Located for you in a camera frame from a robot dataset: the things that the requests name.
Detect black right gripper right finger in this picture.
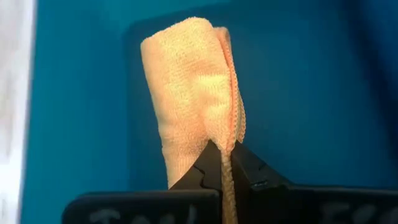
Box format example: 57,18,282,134
231,140,398,224

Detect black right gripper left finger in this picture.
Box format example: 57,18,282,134
62,139,223,224

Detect orange microfiber towel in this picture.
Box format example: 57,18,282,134
139,16,247,224

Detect teal plastic basket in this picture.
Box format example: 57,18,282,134
20,0,398,224

